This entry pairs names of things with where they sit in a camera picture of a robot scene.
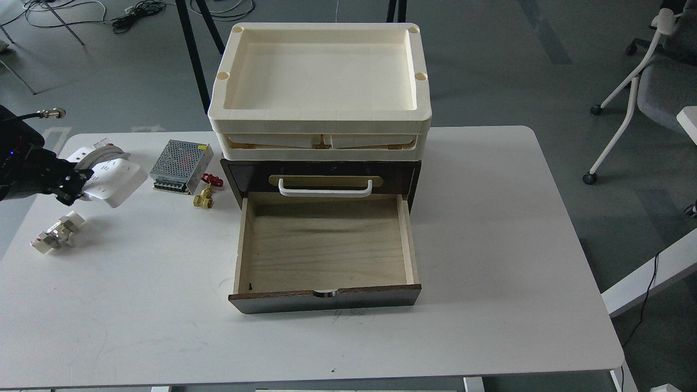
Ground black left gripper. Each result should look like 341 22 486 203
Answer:
33 150 94 206

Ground open wooden drawer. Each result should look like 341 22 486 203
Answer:
229 193 421 314

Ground black floor cables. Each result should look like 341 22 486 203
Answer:
0 0 255 34

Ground white power strip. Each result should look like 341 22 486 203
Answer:
67 144 148 208

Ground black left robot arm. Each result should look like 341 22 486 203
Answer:
1 106 94 206

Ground cream plastic top tray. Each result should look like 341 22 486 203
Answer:
207 22 432 161

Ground white office chair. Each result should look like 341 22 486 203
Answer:
583 1 696 185

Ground brass valve red handle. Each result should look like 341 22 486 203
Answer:
193 173 224 209

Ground dark wooden cabinet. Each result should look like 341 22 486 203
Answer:
220 159 421 208

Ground metal mesh power supply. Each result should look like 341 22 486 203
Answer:
150 139 213 194

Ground white side table edge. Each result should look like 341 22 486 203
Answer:
602 229 696 317

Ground white circuit breaker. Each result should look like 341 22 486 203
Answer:
93 137 114 150

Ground white drawer handle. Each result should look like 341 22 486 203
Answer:
278 178 374 197

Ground white metal connector part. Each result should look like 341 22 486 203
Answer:
30 211 85 254

